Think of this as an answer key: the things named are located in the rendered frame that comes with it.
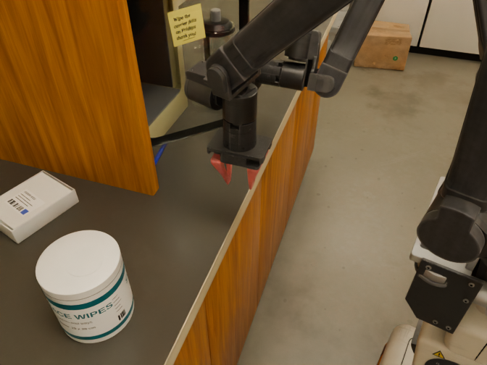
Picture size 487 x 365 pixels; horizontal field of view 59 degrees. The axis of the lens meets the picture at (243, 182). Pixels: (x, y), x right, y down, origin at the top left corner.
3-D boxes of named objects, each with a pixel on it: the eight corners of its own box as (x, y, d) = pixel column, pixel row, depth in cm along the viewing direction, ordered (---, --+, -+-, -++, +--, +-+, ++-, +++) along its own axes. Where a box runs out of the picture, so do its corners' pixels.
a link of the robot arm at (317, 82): (333, 95, 88) (336, 87, 96) (345, 36, 83) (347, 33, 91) (275, 85, 90) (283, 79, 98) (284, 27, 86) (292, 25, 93)
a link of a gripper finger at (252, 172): (232, 171, 85) (232, 132, 79) (267, 179, 83) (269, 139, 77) (220, 193, 80) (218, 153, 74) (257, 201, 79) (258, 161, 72)
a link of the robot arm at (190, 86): (222, 72, 60) (258, 43, 64) (164, 50, 66) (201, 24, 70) (232, 135, 69) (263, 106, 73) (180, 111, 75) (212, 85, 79)
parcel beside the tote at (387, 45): (352, 67, 358) (358, 33, 339) (353, 50, 381) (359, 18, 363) (403, 71, 351) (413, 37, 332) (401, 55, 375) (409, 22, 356)
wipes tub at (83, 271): (46, 332, 76) (16, 280, 66) (88, 274, 85) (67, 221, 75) (111, 354, 73) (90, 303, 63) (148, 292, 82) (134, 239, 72)
